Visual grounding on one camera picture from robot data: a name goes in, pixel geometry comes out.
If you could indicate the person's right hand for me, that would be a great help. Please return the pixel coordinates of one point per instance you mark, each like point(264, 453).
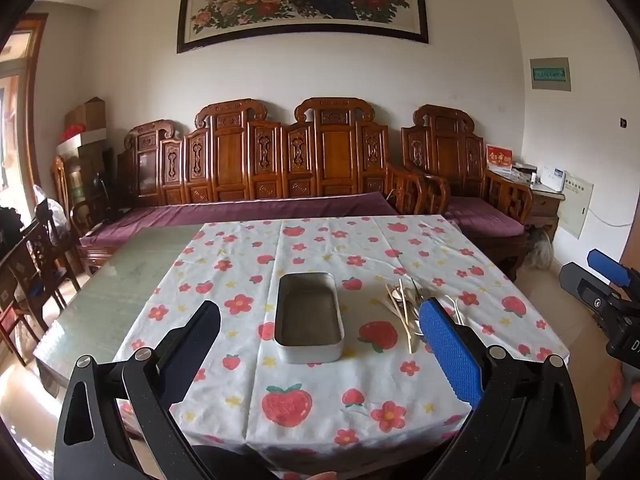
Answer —
point(614, 410)

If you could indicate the clear plastic bag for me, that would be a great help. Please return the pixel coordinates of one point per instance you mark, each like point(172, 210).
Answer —
point(52, 210)

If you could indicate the person's left hand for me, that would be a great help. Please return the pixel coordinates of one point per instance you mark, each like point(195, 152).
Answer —
point(310, 476)

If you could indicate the wooden side table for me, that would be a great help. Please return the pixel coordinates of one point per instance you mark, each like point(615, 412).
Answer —
point(545, 207)

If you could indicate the strawberry flower print tablecloth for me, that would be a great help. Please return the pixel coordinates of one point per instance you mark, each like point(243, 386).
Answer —
point(300, 240)

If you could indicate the green wall panel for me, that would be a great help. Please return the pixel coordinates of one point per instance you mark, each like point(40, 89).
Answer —
point(550, 74)

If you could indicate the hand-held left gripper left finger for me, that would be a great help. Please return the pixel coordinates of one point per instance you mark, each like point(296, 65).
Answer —
point(196, 341)

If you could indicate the purple sofa cushion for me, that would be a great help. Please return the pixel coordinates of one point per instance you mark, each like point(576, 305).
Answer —
point(225, 212)

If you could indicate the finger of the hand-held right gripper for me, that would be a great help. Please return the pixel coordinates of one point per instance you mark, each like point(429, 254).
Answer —
point(582, 285)
point(607, 266)

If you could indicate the beige wall panel box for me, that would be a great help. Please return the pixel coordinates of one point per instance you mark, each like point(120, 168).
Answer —
point(575, 205)

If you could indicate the bamboo chopstick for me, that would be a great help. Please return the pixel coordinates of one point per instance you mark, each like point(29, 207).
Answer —
point(406, 320)
point(400, 310)

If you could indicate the brown cardboard box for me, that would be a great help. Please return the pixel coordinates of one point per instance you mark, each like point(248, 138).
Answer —
point(92, 114)

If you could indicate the metal spoon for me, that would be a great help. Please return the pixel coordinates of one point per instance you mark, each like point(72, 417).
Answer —
point(398, 294)

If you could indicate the carved wooden sofa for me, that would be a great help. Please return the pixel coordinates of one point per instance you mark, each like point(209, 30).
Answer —
point(230, 160)

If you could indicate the white mop head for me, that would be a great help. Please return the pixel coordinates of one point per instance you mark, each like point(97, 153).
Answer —
point(541, 252)

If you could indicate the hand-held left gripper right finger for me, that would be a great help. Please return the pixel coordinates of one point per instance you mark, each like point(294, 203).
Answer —
point(450, 350)

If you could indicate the carved wooden armchair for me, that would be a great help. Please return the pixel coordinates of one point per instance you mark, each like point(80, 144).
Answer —
point(445, 145)

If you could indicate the white flat box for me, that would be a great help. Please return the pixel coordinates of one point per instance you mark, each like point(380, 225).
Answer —
point(82, 142)

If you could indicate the rectangular metal tin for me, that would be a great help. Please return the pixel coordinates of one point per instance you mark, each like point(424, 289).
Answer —
point(307, 320)

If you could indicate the dark wooden dining chair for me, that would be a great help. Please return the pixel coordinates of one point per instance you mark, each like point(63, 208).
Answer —
point(35, 270)

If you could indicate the purple armchair cushion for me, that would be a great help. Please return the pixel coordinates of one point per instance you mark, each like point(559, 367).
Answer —
point(480, 215)

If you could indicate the white device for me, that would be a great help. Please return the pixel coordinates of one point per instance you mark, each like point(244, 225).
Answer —
point(554, 178)

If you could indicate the red printed card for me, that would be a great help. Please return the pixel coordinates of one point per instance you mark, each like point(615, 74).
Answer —
point(500, 156)

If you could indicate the red item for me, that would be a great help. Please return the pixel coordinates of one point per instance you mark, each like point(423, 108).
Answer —
point(72, 134)

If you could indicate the black cloth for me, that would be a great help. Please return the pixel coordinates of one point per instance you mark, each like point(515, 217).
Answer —
point(10, 230)

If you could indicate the wooden window frame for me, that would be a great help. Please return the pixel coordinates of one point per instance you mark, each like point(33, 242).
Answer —
point(32, 100)

